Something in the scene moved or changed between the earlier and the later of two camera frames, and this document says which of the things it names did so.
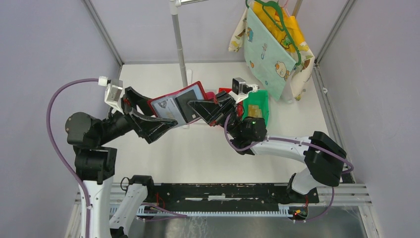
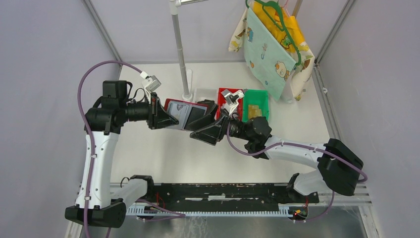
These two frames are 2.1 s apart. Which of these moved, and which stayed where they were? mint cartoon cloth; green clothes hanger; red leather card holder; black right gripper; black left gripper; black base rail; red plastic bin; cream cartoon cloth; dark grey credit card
Moved: black left gripper; dark grey credit card; black right gripper; red leather card holder
Stayed: cream cartoon cloth; green clothes hanger; black base rail; mint cartoon cloth; red plastic bin
